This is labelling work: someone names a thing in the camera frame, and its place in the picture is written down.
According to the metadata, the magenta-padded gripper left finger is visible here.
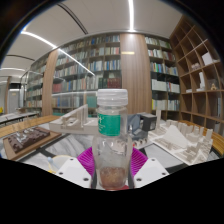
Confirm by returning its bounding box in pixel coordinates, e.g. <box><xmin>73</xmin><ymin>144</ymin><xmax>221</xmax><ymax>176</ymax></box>
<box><xmin>54</xmin><ymin>146</ymin><xmax>98</xmax><ymax>190</ymax></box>

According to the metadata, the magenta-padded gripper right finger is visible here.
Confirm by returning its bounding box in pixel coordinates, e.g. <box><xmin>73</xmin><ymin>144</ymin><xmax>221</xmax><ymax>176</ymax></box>
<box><xmin>128</xmin><ymin>147</ymin><xmax>170</xmax><ymax>189</ymax></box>

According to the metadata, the clear plastic bottle green label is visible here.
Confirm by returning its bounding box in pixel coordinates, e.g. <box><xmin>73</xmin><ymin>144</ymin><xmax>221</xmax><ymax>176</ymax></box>
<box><xmin>91</xmin><ymin>88</ymin><xmax>134</xmax><ymax>191</ymax></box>

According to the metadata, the small flat white model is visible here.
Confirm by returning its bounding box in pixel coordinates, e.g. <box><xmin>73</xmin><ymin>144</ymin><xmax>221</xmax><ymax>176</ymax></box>
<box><xmin>132</xmin><ymin>133</ymin><xmax>152</xmax><ymax>150</ymax></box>

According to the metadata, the white city block model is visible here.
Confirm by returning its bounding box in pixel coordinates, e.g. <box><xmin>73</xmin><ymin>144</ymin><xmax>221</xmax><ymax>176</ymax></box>
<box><xmin>148</xmin><ymin>118</ymin><xmax>215</xmax><ymax>166</ymax></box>

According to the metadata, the beige architectural building model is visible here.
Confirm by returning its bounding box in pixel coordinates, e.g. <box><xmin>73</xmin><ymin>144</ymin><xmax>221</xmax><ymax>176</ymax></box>
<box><xmin>49</xmin><ymin>103</ymin><xmax>100</xmax><ymax>135</ymax></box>

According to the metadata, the dark grey building model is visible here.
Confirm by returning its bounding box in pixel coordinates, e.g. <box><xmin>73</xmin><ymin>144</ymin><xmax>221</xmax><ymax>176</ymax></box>
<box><xmin>127</xmin><ymin>112</ymin><xmax>158</xmax><ymax>141</ymax></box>

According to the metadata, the brown model on wooden board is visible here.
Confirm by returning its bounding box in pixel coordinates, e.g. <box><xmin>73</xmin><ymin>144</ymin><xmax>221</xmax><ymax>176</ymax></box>
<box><xmin>2</xmin><ymin>126</ymin><xmax>63</xmax><ymax>162</ymax></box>

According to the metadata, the wide bookshelf with books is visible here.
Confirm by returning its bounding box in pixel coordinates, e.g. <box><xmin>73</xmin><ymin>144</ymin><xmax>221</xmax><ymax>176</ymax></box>
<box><xmin>24</xmin><ymin>33</ymin><xmax>122</xmax><ymax>117</ymax></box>

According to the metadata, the narrow bookshelf with books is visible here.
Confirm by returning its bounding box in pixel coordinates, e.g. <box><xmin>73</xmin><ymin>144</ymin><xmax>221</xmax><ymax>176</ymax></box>
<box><xmin>144</xmin><ymin>35</ymin><xmax>181</xmax><ymax>113</ymax></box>

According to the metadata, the wooden cubby shelf unit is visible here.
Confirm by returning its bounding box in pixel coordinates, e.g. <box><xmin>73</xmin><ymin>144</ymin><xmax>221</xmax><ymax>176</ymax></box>
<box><xmin>169</xmin><ymin>14</ymin><xmax>224</xmax><ymax>135</ymax></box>

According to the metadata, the straight ceiling light strip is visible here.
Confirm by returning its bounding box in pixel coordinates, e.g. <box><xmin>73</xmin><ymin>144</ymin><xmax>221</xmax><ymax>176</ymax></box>
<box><xmin>127</xmin><ymin>0</ymin><xmax>135</xmax><ymax>33</ymax></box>

